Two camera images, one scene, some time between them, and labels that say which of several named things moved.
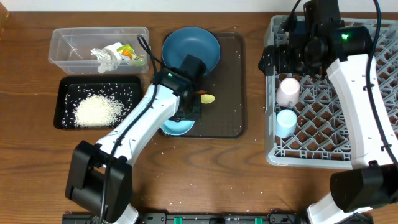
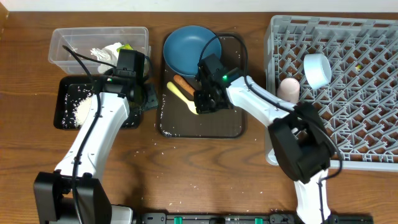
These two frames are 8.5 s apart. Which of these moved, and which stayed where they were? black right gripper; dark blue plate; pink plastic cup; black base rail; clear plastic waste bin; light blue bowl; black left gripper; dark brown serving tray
Moved: light blue bowl; black left gripper; black right gripper
Stayed: black base rail; dark brown serving tray; clear plastic waste bin; dark blue plate; pink plastic cup
